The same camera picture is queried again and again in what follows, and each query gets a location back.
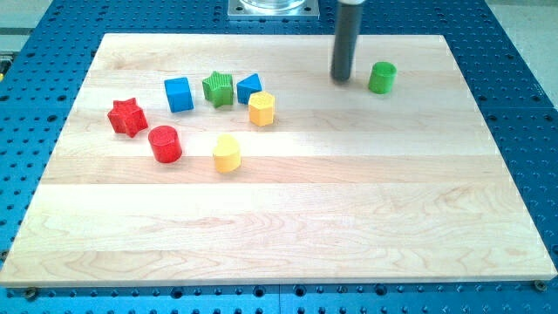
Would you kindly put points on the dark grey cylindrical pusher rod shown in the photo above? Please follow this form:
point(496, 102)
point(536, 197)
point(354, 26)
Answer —
point(347, 29)

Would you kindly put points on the green cylinder block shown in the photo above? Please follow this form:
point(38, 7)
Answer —
point(382, 77)

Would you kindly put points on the yellow heart block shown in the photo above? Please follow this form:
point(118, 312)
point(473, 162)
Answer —
point(227, 155)

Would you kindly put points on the blue triangle block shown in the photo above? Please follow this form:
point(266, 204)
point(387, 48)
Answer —
point(247, 86)

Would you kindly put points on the yellow hexagon block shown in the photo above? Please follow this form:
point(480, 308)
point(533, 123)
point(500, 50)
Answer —
point(261, 108)

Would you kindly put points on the green star block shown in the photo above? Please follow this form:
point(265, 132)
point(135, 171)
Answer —
point(218, 89)

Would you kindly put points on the light wooden board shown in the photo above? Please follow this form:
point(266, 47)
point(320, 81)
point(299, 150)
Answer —
point(345, 186)

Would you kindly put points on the blue cube block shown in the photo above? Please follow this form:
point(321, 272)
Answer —
point(179, 95)

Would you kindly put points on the red cylinder block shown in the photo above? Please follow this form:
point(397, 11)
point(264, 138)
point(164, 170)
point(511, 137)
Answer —
point(165, 144)

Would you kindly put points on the red star block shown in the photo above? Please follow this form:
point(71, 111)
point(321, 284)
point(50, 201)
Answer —
point(127, 117)

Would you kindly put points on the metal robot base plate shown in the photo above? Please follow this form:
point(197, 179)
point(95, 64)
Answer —
point(272, 9)

